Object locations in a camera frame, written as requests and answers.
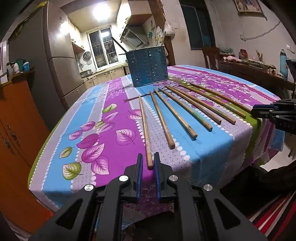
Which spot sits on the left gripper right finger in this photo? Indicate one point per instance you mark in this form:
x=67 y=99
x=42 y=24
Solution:
x=202 y=213

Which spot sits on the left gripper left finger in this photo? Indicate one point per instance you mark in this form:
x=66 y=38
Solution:
x=95 y=213

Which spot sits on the wooden chopstick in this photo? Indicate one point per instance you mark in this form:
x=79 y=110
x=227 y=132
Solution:
x=188 y=109
x=197 y=105
x=222 y=96
x=118 y=44
x=194 y=99
x=185 y=125
x=164 y=126
x=150 y=164
x=231 y=108

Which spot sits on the kitchen counter cabinets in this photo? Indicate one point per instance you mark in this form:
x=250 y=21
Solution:
x=106 y=75

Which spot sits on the kitchen window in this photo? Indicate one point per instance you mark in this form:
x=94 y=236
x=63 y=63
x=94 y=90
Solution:
x=103 y=47

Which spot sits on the dark wooden side table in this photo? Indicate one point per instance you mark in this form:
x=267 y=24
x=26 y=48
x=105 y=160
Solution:
x=282 y=88

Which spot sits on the blue water bottle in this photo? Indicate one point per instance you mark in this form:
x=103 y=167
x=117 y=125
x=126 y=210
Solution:
x=283 y=64

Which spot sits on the floral striped tablecloth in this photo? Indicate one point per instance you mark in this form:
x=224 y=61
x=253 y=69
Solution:
x=102 y=133

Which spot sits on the wooden chair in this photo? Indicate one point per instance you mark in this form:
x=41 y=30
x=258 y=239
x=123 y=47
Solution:
x=211 y=57

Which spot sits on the orange wooden cabinet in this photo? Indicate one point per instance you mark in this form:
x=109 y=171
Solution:
x=23 y=132

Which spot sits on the white plastic bag hanging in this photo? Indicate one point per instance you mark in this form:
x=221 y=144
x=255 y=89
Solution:
x=168 y=29

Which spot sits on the blue perforated utensil holder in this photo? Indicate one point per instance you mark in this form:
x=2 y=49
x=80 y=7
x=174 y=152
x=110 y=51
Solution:
x=147 y=65

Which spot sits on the blue lidded jar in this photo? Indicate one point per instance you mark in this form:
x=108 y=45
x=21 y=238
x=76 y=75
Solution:
x=26 y=67

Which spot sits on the range hood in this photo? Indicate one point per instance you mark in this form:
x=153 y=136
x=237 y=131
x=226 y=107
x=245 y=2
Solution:
x=135 y=36

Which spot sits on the white bottle red label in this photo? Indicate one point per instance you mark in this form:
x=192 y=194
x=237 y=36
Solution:
x=16 y=69

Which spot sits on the grey refrigerator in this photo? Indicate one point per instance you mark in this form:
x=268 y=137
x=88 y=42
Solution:
x=44 y=41

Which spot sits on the framed wall picture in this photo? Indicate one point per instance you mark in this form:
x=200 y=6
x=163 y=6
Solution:
x=249 y=8

